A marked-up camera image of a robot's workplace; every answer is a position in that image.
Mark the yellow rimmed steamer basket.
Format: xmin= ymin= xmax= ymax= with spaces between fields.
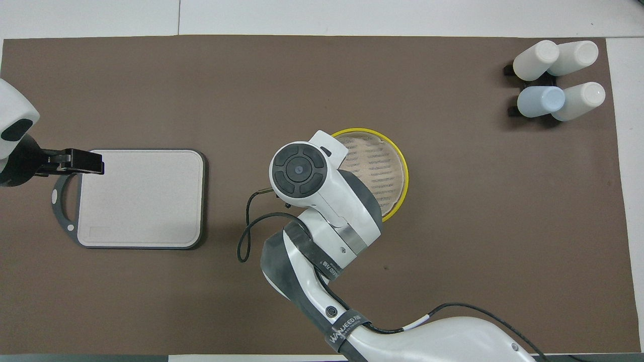
xmin=330 ymin=128 xmax=409 ymax=222

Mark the yellow bamboo steamer base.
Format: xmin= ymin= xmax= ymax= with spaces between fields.
xmin=382 ymin=146 xmax=410 ymax=223

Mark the white cutting board grey rim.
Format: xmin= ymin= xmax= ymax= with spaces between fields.
xmin=52 ymin=148 xmax=207 ymax=250

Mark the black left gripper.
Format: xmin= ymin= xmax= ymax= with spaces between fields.
xmin=0 ymin=135 xmax=105 ymax=188

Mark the light blue plastic cup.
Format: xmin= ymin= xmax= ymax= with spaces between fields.
xmin=517 ymin=85 xmax=566 ymax=119

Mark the white plastic cup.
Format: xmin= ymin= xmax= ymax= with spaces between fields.
xmin=513 ymin=40 xmax=560 ymax=81
xmin=547 ymin=40 xmax=599 ymax=77
xmin=551 ymin=81 xmax=606 ymax=122

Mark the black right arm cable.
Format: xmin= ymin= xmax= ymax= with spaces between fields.
xmin=237 ymin=187 xmax=551 ymax=362

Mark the brown table mat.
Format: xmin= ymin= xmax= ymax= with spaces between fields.
xmin=0 ymin=34 xmax=642 ymax=356

